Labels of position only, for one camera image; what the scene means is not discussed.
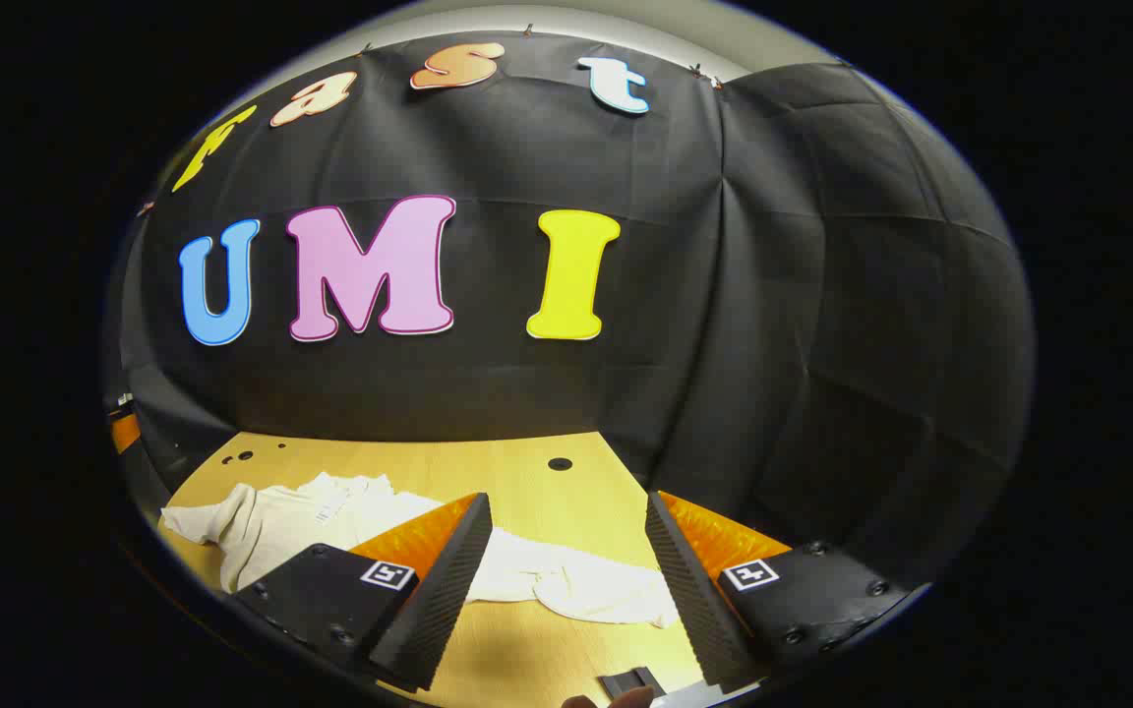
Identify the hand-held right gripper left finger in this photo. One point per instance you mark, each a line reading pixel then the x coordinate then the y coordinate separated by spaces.
pixel 439 600

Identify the black backdrop cloth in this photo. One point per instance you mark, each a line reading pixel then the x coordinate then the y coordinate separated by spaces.
pixel 724 344

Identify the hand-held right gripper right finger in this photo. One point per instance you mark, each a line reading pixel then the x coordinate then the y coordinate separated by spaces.
pixel 694 600

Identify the black table edge bracket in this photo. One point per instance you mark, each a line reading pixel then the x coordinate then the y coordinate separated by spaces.
pixel 630 681

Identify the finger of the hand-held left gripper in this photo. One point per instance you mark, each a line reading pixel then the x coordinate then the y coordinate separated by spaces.
pixel 124 433

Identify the cream white sweatshirt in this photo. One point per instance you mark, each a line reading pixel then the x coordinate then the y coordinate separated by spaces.
pixel 281 521

